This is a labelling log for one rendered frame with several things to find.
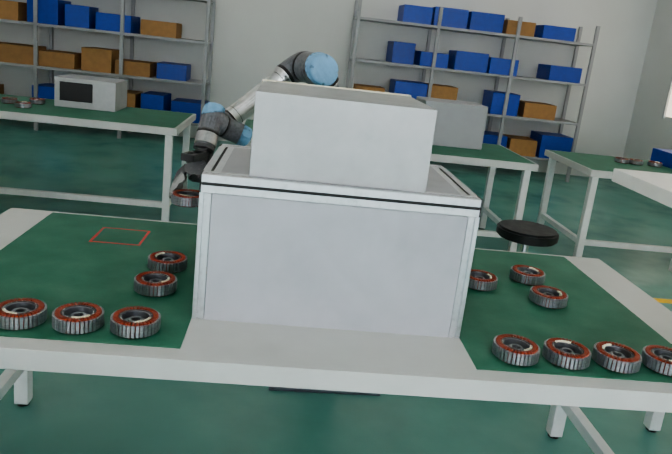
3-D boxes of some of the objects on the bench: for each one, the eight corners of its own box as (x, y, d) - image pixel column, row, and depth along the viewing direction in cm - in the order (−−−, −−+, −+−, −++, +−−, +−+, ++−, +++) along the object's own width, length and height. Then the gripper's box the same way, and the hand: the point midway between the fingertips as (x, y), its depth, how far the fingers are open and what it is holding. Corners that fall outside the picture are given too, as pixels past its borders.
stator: (463, 289, 198) (465, 278, 197) (458, 277, 209) (460, 266, 208) (499, 294, 198) (501, 282, 197) (492, 281, 208) (494, 270, 208)
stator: (527, 288, 206) (530, 277, 205) (502, 275, 215) (504, 265, 214) (550, 284, 212) (552, 273, 211) (524, 272, 221) (526, 262, 220)
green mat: (52, 212, 228) (52, 212, 228) (224, 227, 233) (224, 227, 233) (-108, 328, 137) (-108, 327, 137) (180, 348, 143) (180, 348, 142)
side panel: (206, 277, 185) (213, 168, 177) (216, 278, 185) (224, 169, 177) (191, 318, 158) (199, 192, 150) (203, 319, 158) (211, 193, 150)
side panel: (426, 295, 191) (442, 190, 183) (436, 295, 191) (452, 191, 183) (448, 337, 164) (468, 216, 156) (459, 338, 164) (480, 218, 156)
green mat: (407, 243, 239) (407, 243, 239) (563, 257, 245) (564, 256, 245) (476, 369, 149) (476, 368, 148) (723, 386, 154) (723, 385, 154)
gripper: (234, 155, 220) (220, 210, 214) (183, 148, 223) (169, 203, 217) (227, 145, 212) (213, 202, 206) (175, 138, 215) (159, 195, 209)
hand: (188, 199), depth 209 cm, fingers closed on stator, 13 cm apart
